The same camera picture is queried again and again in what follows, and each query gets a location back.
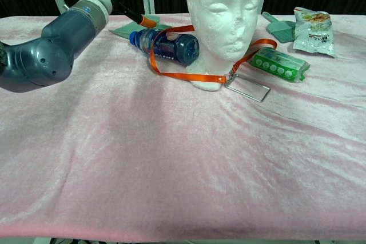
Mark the white foam mannequin head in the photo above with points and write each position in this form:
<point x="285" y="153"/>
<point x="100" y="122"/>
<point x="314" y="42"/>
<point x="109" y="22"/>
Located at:
<point x="226" y="12"/>

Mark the green plastic dustpan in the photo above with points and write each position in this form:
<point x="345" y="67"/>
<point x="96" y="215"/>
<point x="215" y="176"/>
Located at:
<point x="128" y="29"/>

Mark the clear badge holder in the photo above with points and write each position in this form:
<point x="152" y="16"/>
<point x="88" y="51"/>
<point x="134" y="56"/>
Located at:
<point x="251" y="91"/>

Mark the green hand brush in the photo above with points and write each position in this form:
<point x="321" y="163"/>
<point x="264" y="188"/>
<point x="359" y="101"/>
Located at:
<point x="281" y="31"/>

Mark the pink velvet tablecloth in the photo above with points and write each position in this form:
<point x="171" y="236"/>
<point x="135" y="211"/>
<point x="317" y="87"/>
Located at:
<point x="171" y="155"/>

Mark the blue drink bottle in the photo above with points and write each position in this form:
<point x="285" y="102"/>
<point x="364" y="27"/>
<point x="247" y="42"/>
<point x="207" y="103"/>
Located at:
<point x="171" y="47"/>

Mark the green tissue pack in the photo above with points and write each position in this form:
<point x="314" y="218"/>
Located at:
<point x="277" y="65"/>

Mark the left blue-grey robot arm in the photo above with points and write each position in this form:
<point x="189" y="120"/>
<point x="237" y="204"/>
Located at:
<point x="57" y="47"/>

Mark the white snack bag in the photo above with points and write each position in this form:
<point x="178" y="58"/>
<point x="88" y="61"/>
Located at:
<point x="314" y="35"/>

